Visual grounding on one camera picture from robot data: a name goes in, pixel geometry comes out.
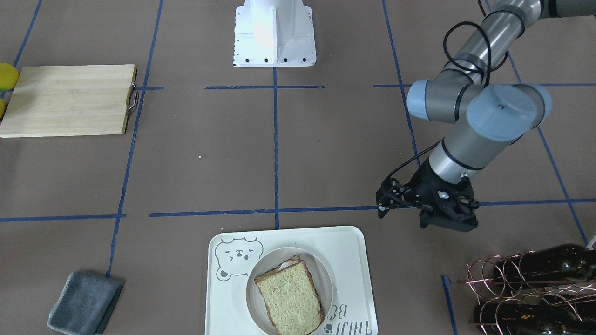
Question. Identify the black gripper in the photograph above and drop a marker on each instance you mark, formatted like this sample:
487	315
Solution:
420	187

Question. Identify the white round plate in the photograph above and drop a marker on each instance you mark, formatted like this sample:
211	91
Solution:
321	278

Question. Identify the bread slice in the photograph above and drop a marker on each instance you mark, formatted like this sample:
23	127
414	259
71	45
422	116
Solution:
291	300

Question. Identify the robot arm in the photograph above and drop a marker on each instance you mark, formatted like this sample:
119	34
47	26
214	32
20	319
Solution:
486	117

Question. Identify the white bear serving tray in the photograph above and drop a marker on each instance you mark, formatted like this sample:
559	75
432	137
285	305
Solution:
342	250

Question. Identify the dark wine bottle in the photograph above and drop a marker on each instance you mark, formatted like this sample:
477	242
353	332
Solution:
566	262
512	317

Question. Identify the grey folded cloth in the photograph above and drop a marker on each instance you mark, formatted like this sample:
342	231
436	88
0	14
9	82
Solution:
85	305

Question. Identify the wooden cutting board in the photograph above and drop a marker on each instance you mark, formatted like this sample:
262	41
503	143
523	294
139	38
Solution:
71	101

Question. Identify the yellow lemon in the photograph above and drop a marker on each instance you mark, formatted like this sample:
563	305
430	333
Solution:
8	76
2	108

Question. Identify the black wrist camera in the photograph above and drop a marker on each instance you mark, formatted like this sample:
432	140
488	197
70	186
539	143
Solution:
444	219

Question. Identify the copper wire bottle rack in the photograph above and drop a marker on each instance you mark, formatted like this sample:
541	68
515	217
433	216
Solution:
578	297

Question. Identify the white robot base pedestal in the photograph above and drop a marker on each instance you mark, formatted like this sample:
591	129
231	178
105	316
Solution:
274	33

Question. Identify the white wire rack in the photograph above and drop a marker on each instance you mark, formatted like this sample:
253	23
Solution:
591	244

